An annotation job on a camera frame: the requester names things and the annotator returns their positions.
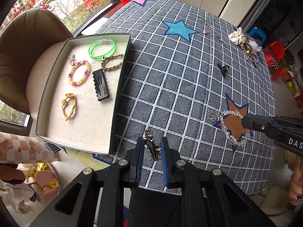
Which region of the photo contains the blue plastic stool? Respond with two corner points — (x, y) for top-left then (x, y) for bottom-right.
(247, 26), (268, 43)

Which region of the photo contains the black scalloped hair clip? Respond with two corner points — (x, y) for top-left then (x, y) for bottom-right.
(92, 68), (111, 102)

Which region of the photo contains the gold ribbon bundle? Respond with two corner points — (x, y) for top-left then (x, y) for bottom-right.
(24, 162), (59, 202)

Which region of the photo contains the blue checkered star tablecloth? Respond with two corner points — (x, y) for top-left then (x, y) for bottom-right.
(92, 0), (277, 195)

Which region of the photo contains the brown braided bracelet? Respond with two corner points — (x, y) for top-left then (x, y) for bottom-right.
(101, 54), (124, 72)

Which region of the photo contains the green translucent bangle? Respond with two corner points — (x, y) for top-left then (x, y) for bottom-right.
(88, 38), (117, 59)

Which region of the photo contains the person's right hand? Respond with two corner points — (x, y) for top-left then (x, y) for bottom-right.
(287, 157), (303, 202)

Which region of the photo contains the red plastic chair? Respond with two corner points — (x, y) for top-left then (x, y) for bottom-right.
(263, 41), (288, 79)

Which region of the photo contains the pile of hair accessories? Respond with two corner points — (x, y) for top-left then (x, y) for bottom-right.
(240, 34), (264, 63)

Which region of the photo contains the pink yellow beaded bracelet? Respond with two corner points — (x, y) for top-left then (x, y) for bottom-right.
(68, 60), (91, 87)

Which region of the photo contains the cream satin scrunchie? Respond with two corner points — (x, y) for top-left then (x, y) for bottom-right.
(228, 27), (247, 45)

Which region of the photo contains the silver metal hair clip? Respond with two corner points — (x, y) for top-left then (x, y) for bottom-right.
(144, 130), (162, 162)

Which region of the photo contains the black claw hair clip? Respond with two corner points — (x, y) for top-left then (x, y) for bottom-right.
(217, 63), (229, 77)

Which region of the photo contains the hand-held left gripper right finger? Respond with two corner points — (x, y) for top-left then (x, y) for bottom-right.
(160, 136), (276, 227)

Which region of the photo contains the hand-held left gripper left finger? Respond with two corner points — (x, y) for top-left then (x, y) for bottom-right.
(30, 136), (145, 227)

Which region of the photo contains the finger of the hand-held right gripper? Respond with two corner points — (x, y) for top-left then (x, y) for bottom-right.
(241, 114), (276, 140)

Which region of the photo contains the beige upholstered chair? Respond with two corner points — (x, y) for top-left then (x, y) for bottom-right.
(0, 8), (82, 121)

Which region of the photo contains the white shallow box tray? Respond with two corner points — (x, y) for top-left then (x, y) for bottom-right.
(35, 33), (132, 155)

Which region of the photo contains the plush doll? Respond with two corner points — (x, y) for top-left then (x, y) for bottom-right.
(0, 163), (36, 214)

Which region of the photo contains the pile of colourful boxes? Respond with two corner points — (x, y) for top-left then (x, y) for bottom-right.
(282, 61), (303, 109)

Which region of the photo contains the clear crystal bead bracelet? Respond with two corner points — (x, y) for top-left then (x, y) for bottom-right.
(207, 109), (251, 147)

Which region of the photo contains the gold cord hair tie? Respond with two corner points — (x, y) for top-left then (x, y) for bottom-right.
(62, 93), (78, 121)

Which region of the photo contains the checkered printed paper box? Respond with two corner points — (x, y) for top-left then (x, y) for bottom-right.
(0, 131), (59, 163)

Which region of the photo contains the white low stool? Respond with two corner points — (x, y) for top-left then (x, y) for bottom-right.
(80, 16), (109, 36)

